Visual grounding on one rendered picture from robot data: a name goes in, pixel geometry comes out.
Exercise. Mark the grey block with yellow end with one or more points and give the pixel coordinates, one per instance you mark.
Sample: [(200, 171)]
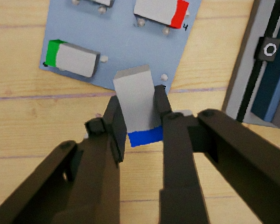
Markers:
[(108, 3)]

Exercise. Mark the white block with red end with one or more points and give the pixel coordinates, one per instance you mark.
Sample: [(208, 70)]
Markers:
[(167, 12)]

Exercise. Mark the grey block with green end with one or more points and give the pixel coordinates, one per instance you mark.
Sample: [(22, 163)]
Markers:
[(71, 57)]

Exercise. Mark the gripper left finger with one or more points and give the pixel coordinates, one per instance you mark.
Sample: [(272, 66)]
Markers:
[(92, 173)]

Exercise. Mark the grey metal bar with blue end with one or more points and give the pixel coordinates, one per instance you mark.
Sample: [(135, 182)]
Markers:
[(136, 94)]

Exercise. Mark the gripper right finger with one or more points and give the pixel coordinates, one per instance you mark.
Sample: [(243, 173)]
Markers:
[(249, 163)]

